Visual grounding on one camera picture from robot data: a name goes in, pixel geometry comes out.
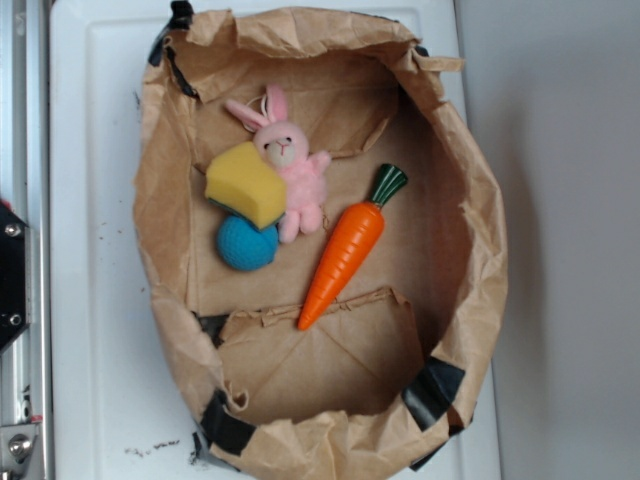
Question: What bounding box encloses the brown paper bag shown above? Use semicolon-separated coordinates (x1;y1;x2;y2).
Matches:
134;1;508;479

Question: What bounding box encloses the aluminium frame rail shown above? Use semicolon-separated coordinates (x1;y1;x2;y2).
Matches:
1;1;55;479

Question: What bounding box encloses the pink plush bunny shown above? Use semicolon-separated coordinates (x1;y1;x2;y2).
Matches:
225;84;331;244

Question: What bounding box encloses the orange plastic toy carrot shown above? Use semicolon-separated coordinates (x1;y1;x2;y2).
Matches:
297;164;408;331

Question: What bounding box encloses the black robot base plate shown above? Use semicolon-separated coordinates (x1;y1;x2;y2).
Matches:
0;202;27;353

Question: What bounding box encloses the yellow green sponge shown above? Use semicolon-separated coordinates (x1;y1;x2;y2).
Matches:
205;141;287;230

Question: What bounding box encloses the blue textured ball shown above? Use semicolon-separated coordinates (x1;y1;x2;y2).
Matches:
216;216;279;271

